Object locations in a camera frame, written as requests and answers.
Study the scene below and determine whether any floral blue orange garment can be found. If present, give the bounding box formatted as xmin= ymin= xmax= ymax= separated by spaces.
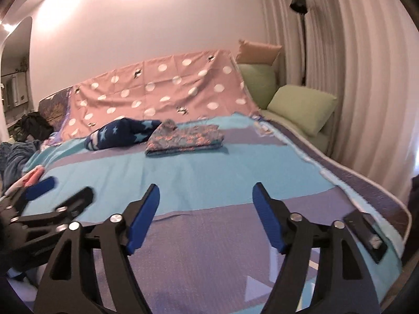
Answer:
xmin=146 ymin=119 xmax=224 ymax=157

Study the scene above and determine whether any folded coral pink clothes stack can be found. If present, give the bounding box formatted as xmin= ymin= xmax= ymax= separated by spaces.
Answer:
xmin=4 ymin=165 xmax=45 ymax=196

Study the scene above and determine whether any blue denim clothes pile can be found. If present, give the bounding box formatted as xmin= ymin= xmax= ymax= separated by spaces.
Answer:
xmin=1 ymin=140 xmax=41 ymax=193

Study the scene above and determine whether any black clothes heap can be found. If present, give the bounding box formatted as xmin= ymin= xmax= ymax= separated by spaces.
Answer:
xmin=12 ymin=111 xmax=54 ymax=142

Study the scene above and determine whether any black phone on bed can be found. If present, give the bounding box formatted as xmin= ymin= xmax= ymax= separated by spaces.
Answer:
xmin=344 ymin=210 xmax=388 ymax=264

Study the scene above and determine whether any turquoise grey striped blanket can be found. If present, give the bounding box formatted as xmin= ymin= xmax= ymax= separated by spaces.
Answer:
xmin=5 ymin=112 xmax=412 ymax=314

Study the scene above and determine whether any navy star-patterned garment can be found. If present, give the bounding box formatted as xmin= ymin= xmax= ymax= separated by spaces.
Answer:
xmin=85 ymin=118 xmax=162 ymax=151

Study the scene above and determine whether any green pillow near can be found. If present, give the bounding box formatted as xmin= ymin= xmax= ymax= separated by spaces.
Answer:
xmin=267 ymin=84 xmax=338 ymax=137

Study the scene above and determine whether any green pillow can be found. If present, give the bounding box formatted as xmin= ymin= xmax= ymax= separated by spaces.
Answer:
xmin=238 ymin=64 xmax=278 ymax=109
xmin=267 ymin=84 xmax=338 ymax=137

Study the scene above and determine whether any pink polka dot sheet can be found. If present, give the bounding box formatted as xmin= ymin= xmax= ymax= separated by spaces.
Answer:
xmin=61 ymin=50 xmax=258 ymax=141

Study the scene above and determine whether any green pillow far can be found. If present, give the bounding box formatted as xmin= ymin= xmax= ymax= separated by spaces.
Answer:
xmin=238 ymin=64 xmax=278 ymax=109

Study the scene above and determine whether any beige pillow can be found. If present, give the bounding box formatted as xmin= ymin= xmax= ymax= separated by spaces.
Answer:
xmin=236 ymin=39 xmax=282 ymax=66

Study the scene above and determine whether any beige pleated curtain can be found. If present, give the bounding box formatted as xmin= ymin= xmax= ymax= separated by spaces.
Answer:
xmin=262 ymin=0 xmax=418 ymax=201

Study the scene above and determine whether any black floor lamp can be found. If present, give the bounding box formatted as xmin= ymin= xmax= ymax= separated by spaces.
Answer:
xmin=290 ymin=0 xmax=308 ymax=86

